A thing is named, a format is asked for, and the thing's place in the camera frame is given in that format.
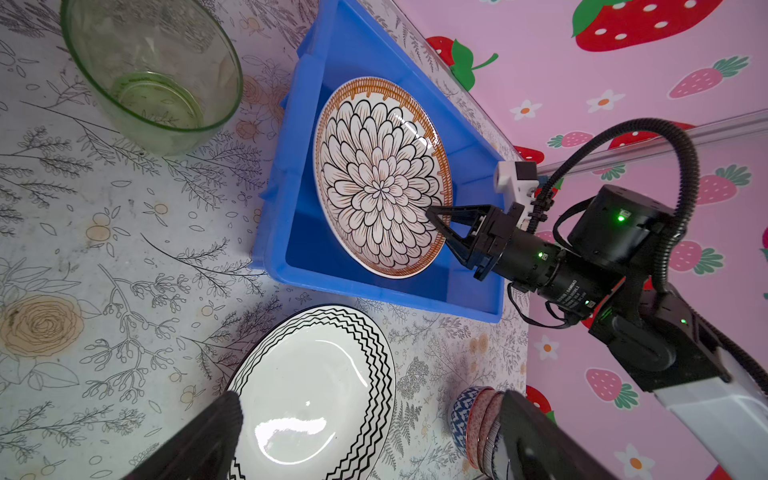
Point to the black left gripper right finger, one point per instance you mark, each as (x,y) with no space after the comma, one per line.
(531,446)

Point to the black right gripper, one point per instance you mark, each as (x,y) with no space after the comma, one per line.
(571,286)

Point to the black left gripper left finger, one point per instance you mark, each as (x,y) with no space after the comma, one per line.
(203,449)

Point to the brown flower pattern plate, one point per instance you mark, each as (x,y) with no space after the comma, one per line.
(379,163)

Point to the zigzag rim white plate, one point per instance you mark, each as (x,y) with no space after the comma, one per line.
(318,394)

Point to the blue floral bowl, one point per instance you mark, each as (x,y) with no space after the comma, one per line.
(495,435)

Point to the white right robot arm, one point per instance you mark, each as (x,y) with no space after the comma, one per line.
(611,270)

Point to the blue chevron bottom bowl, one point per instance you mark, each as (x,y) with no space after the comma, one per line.
(459,416)

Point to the green glass cup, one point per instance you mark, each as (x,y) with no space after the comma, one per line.
(165,73)

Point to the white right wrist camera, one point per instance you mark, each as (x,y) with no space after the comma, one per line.
(517,183)

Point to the aluminium corner post right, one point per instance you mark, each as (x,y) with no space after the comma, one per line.
(732,128)

